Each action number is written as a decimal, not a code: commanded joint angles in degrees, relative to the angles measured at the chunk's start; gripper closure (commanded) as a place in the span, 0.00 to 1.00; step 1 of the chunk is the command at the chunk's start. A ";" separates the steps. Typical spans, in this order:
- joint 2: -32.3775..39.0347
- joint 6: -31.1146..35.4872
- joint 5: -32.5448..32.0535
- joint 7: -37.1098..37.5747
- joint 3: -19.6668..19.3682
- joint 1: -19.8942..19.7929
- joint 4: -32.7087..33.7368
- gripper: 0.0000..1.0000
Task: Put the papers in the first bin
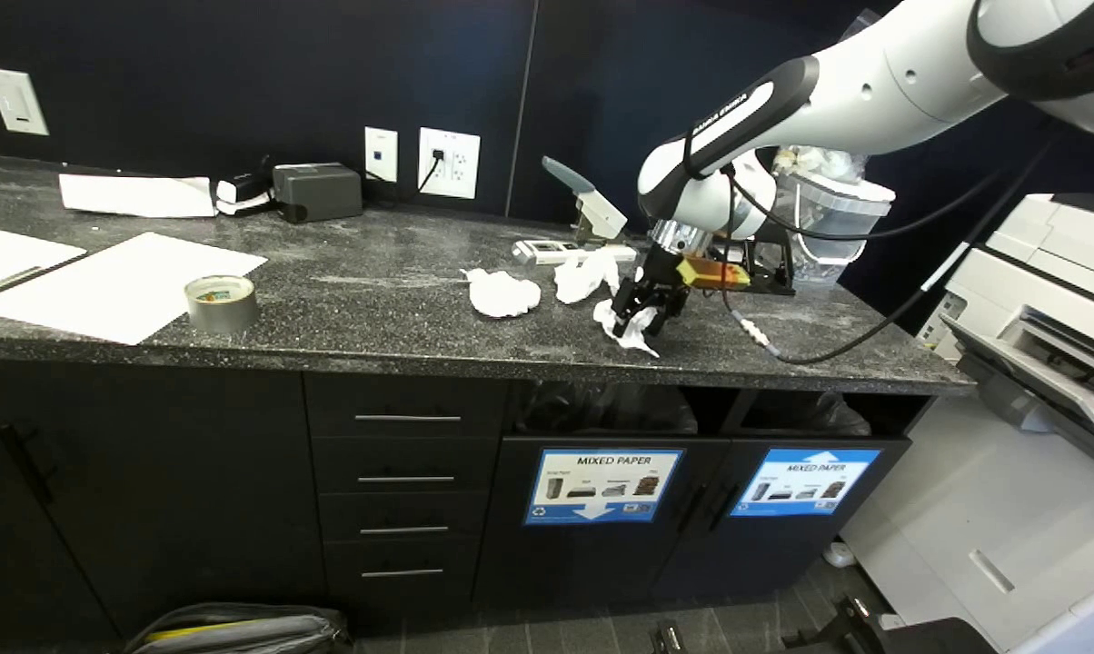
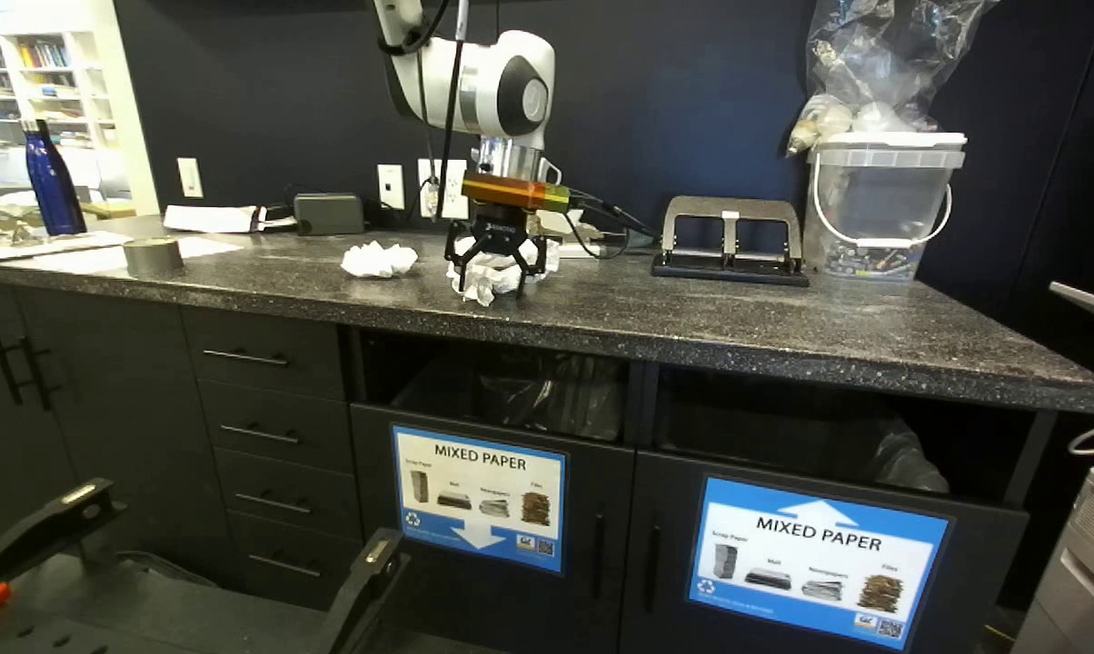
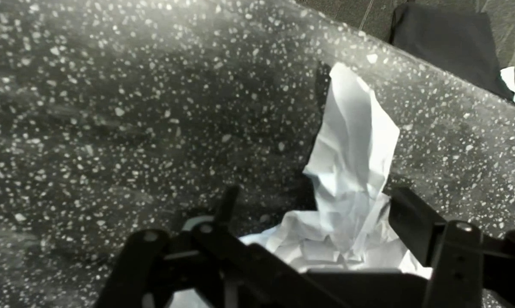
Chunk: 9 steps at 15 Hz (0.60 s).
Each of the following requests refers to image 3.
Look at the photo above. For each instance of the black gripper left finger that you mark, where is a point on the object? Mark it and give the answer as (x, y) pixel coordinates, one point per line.
(155, 268)

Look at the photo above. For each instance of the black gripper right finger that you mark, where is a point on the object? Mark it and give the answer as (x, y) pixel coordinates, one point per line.
(473, 263)

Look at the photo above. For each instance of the long twisted paper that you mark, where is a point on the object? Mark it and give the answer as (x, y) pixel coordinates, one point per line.
(352, 172)

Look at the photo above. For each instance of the black floor object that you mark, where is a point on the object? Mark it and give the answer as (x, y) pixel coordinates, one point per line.
(451, 45)

